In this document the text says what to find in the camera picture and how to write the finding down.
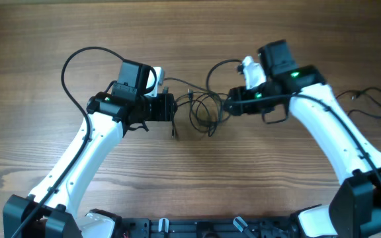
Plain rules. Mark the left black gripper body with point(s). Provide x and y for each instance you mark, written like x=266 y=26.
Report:
x=158 y=108

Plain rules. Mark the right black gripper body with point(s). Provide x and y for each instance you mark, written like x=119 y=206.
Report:
x=263 y=90

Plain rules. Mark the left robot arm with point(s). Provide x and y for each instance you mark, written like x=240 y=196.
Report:
x=50 y=209

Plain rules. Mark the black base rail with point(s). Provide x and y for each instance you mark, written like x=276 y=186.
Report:
x=274 y=227

